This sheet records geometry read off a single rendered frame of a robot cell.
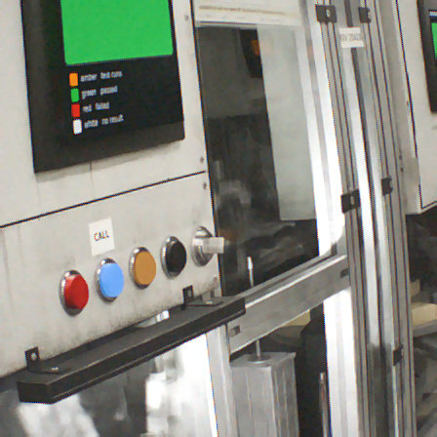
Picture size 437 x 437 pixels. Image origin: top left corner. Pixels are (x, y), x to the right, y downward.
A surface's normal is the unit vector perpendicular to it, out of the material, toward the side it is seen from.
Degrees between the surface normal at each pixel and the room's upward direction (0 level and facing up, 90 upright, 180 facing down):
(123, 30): 90
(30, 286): 90
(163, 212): 90
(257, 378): 90
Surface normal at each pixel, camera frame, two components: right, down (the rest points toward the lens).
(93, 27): 0.88, -0.04
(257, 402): -0.45, 0.15
